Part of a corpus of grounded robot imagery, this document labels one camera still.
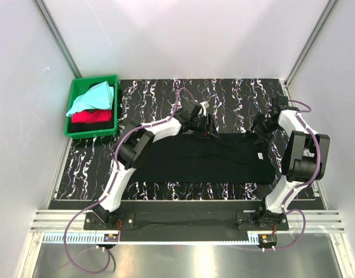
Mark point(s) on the green plastic bin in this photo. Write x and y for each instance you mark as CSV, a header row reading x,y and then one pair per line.
x,y
80,86

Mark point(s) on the aluminium frame rail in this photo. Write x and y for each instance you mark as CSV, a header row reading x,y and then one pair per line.
x,y
57,221

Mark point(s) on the red t shirt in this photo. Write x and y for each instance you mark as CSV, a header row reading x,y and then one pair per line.
x,y
92,116

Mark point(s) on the black folded shirt in bin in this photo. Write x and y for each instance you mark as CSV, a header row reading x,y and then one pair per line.
x,y
84,127

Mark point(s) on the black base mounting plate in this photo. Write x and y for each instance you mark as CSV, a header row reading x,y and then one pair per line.
x,y
196,219

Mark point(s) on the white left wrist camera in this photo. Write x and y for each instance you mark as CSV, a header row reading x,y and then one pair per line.
x,y
204,104

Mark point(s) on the right aluminium corner post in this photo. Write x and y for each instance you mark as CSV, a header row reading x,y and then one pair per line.
x,y
311,40

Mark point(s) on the white slotted cable duct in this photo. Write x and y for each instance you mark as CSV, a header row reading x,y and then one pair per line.
x,y
112,238

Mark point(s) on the black marble pattern mat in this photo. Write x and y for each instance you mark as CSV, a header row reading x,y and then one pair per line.
x,y
233,104

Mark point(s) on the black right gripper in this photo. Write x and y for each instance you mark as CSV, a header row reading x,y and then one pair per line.
x,y
262,136

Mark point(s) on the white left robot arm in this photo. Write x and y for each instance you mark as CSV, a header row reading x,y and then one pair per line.
x,y
135,142

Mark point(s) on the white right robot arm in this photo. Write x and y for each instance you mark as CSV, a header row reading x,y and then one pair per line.
x,y
303,162

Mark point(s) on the black t shirt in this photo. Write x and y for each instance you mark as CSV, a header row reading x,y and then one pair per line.
x,y
229,158

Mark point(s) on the aluminium corner post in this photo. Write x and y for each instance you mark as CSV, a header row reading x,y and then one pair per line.
x,y
311,40
58,38

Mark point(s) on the light blue t shirt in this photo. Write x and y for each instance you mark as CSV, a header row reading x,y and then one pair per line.
x,y
100,96

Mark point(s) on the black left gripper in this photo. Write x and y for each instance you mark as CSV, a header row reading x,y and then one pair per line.
x,y
208,131

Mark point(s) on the left aluminium corner post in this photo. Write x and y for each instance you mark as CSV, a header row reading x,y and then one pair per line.
x,y
58,38

